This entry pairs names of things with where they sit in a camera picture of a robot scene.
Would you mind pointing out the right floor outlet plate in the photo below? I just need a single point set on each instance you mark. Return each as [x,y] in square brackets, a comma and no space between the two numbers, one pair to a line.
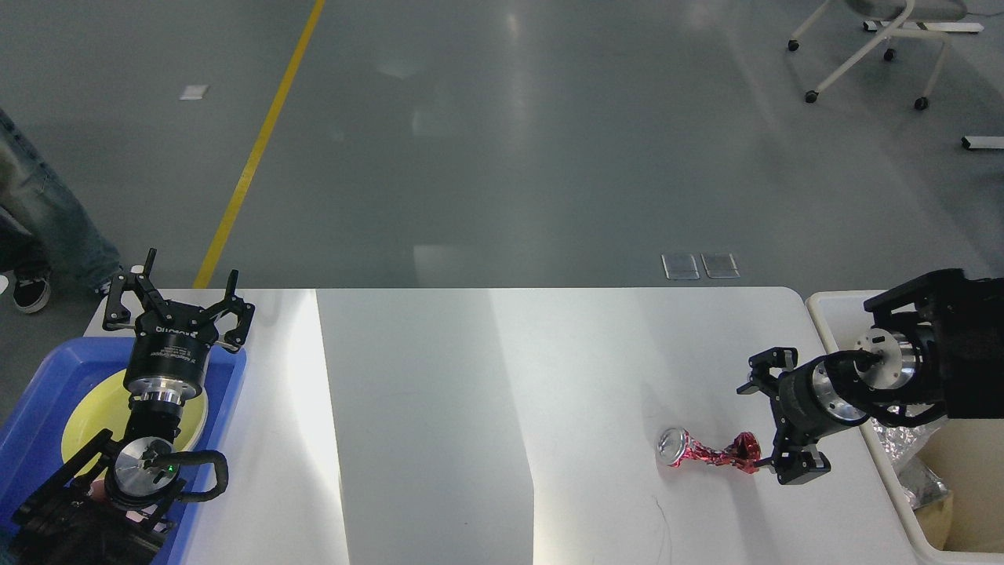
[720,265]

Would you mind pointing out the white rolling chair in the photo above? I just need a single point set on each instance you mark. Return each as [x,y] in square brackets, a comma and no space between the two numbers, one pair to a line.
[887,22]

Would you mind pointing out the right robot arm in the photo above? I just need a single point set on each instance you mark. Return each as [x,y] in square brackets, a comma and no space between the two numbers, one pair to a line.
[935,350]

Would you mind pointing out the pink mug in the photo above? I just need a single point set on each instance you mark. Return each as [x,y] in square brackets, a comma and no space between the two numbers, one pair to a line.
[97,491]

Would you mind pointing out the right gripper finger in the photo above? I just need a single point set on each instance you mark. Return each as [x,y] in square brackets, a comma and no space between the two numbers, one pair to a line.
[761,378]
[795,466]

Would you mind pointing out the crushed red soda can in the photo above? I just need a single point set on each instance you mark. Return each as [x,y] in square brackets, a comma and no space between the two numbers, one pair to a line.
[676,444]

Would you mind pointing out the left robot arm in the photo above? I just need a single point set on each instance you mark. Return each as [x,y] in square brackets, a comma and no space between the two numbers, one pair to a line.
[108,503]

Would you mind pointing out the person in grey trousers sneakers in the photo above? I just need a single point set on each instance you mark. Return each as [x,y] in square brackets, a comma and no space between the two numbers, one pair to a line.
[44,227]

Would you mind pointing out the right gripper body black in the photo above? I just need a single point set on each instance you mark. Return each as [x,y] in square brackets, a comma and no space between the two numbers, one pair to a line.
[811,407]

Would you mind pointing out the brown paper bag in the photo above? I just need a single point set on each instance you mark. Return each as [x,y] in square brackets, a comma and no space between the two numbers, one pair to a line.
[936,520]

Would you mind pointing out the left floor outlet plate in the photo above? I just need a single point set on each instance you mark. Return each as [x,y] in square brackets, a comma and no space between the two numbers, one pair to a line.
[680,266]

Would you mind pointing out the blue plastic tray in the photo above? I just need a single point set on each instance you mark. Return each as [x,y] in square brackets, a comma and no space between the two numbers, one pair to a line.
[32,435]

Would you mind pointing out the white plastic bin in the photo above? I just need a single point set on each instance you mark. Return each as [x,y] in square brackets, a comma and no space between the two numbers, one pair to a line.
[968,453]

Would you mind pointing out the yellow plastic plate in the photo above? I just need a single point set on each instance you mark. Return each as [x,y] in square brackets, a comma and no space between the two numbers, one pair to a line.
[106,406]

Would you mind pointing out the foil tray with paper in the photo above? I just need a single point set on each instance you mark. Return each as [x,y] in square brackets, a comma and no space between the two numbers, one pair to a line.
[921,485]

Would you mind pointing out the white furniture leg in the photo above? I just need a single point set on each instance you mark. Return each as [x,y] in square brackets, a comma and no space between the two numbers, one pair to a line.
[982,143]

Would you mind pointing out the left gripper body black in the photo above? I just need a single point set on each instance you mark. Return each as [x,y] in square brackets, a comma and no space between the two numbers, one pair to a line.
[170,354]

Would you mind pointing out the floor outlet plate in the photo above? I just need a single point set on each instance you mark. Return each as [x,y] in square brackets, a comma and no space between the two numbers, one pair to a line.
[720,265]
[680,266]

